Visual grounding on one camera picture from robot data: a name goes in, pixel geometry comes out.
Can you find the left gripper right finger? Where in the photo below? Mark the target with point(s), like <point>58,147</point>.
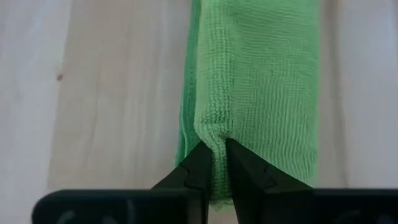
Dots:
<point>248,177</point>

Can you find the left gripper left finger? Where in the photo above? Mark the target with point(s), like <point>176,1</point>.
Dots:
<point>196,174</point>

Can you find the bright green microfiber towel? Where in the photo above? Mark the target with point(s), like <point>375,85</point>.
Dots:
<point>258,77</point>

